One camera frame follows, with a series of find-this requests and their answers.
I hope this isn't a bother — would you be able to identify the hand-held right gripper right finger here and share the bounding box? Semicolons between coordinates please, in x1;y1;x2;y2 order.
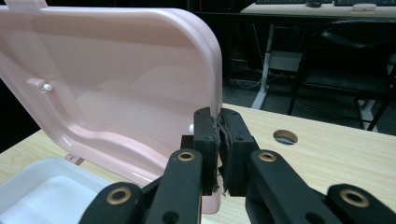
218;107;260;198

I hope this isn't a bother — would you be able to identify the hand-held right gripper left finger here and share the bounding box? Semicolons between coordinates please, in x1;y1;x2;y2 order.
192;106;220;197

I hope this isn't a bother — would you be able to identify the pink box lid with handle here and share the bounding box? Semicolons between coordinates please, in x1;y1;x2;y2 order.
0;0;224;216

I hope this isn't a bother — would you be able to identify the white plastic tray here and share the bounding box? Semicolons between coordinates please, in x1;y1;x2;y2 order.
0;157;115;224

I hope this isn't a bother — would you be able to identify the black chair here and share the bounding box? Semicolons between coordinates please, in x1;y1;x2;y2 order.
288;19;396;133

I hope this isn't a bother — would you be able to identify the wooden desk with white legs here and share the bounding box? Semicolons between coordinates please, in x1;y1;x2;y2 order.
241;1;396;110

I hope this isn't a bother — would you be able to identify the small white oval object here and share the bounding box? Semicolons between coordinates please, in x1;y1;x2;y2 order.
351;3;377;12

